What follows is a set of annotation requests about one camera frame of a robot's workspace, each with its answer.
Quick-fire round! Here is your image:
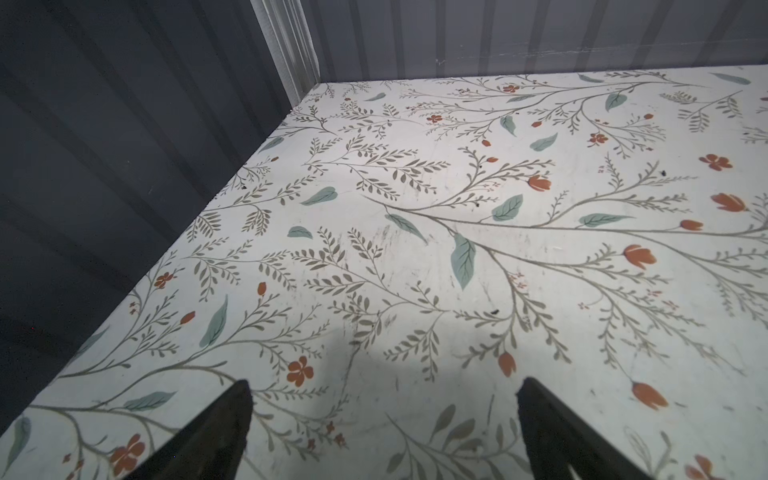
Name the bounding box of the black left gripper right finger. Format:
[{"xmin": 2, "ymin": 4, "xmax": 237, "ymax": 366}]
[{"xmin": 517, "ymin": 377, "xmax": 649, "ymax": 480}]

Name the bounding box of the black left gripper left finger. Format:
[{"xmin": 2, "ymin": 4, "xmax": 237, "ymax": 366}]
[{"xmin": 127, "ymin": 380, "xmax": 253, "ymax": 479}]

